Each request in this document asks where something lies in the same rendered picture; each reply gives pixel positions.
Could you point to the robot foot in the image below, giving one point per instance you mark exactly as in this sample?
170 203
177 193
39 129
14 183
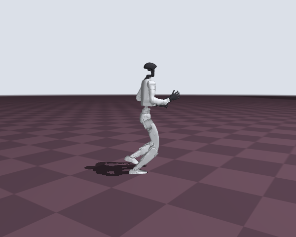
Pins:
137 171
127 158

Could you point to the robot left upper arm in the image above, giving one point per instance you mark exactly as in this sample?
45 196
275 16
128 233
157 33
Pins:
138 97

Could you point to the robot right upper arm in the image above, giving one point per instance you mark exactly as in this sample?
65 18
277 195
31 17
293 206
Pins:
151 88

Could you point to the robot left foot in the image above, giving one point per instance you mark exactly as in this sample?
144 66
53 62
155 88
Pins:
127 158

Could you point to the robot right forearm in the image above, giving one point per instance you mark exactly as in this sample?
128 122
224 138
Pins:
161 101

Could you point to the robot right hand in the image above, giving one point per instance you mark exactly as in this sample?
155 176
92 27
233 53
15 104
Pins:
174 96

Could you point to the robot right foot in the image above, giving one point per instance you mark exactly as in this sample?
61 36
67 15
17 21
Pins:
137 171

